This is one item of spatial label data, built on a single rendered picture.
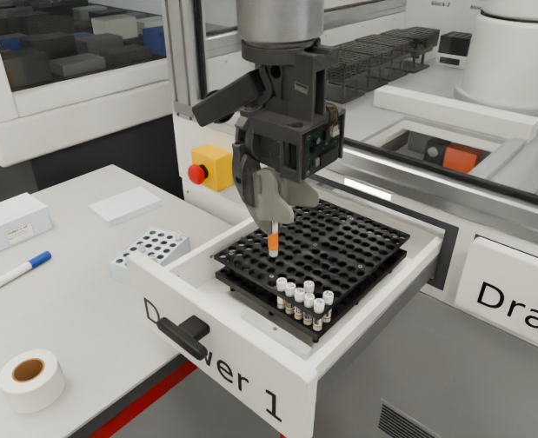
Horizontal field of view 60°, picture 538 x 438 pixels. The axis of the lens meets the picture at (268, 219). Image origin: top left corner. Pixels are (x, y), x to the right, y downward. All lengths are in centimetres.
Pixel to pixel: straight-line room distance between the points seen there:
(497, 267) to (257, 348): 34
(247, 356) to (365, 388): 52
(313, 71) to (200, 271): 37
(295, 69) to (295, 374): 27
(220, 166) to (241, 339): 47
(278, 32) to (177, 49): 56
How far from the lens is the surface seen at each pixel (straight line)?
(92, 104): 130
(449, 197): 68
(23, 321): 83
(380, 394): 97
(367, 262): 64
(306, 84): 41
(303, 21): 41
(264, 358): 48
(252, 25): 41
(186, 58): 95
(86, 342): 76
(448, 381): 86
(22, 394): 67
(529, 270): 66
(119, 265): 82
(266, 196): 48
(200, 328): 52
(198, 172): 89
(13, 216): 101
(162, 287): 57
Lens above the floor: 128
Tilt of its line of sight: 32 degrees down
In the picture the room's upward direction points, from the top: straight up
